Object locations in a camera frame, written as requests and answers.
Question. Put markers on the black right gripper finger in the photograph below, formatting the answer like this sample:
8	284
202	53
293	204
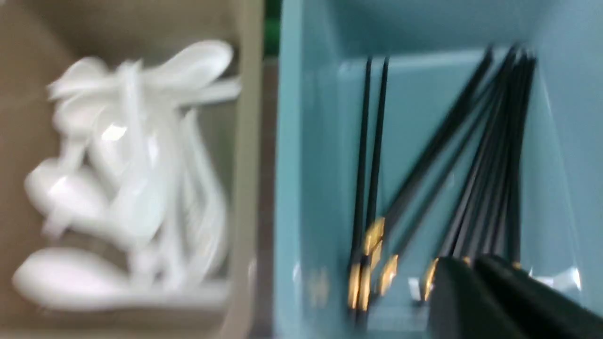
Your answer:
494	300

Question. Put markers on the teal blue plastic bin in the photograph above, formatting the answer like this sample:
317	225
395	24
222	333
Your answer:
434	46

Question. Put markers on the pile of white soup spoons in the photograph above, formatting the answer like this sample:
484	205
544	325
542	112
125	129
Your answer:
133	171

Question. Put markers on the green backdrop cloth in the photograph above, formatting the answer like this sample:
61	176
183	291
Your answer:
271	27

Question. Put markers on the olive brown plastic bin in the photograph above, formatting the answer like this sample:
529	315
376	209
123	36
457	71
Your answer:
39	40

